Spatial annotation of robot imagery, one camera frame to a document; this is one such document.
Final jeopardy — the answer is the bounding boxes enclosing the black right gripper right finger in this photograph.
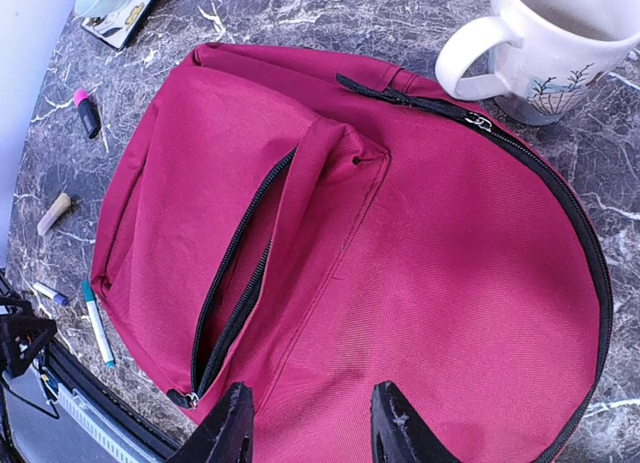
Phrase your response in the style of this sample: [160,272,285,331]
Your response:
[371,381,459,463]

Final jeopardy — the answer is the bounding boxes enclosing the white mug with red pattern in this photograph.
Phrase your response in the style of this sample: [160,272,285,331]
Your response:
[435,0,639,126]

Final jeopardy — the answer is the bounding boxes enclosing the white pen purple cap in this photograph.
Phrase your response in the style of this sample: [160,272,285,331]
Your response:
[33,282,69,306]

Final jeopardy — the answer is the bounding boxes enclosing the white slotted cable duct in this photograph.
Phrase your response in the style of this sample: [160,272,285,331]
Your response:
[57,385,156,463]

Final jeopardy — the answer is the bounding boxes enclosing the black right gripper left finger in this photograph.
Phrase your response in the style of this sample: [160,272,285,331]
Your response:
[166,382,255,463]

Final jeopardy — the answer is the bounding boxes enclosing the pink yellow highlighter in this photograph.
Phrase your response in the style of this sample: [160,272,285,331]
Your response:
[37,192,72,236]

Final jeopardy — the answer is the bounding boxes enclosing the red backpack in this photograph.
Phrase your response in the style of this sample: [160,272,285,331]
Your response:
[91,43,613,462]

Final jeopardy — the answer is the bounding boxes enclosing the floral patterned square plate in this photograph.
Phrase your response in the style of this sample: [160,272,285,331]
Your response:
[81,0,157,50]

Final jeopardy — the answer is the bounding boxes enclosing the pink capped black marker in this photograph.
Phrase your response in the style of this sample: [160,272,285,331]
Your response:
[74,88,101,139]

